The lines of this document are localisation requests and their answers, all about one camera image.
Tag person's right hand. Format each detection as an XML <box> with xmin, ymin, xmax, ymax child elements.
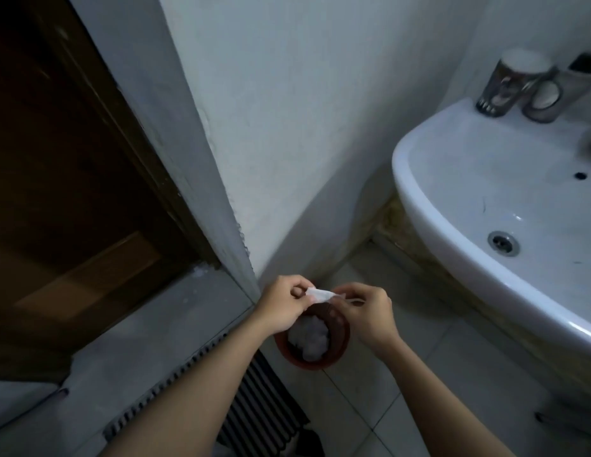
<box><xmin>330</xmin><ymin>282</ymin><xmax>403</xmax><ymax>350</ymax></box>

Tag person's left hand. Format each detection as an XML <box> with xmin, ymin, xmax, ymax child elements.
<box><xmin>252</xmin><ymin>275</ymin><xmax>316</xmax><ymax>336</ymax></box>

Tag person's right forearm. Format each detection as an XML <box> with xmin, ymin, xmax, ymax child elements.
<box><xmin>375</xmin><ymin>334</ymin><xmax>515</xmax><ymax>457</ymax></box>

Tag person's left forearm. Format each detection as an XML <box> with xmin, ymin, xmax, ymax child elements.
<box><xmin>99</xmin><ymin>315</ymin><xmax>276</xmax><ymax>457</ymax></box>

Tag red-brown waste bin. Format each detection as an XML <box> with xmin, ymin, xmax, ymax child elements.
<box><xmin>275</xmin><ymin>282</ymin><xmax>351</xmax><ymax>372</ymax></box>

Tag crumpled white tissues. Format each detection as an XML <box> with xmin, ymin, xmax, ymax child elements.
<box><xmin>288</xmin><ymin>315</ymin><xmax>330</xmax><ymax>363</ymax></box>

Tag black floor grate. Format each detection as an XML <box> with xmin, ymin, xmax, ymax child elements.
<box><xmin>103</xmin><ymin>328</ymin><xmax>310</xmax><ymax>457</ymax></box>

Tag metal sink drain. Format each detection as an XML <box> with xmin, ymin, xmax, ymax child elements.
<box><xmin>487</xmin><ymin>230</ymin><xmax>521</xmax><ymax>257</ymax></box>

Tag white ceramic sink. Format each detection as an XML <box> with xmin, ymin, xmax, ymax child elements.
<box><xmin>392</xmin><ymin>97</ymin><xmax>591</xmax><ymax>362</ymax></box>

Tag brown wooden door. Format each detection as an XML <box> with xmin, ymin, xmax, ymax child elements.
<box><xmin>0</xmin><ymin>0</ymin><xmax>220</xmax><ymax>386</ymax></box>

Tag silver patterned cup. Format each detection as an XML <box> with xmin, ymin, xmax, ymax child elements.
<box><xmin>475</xmin><ymin>48</ymin><xmax>553</xmax><ymax>118</ymax></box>

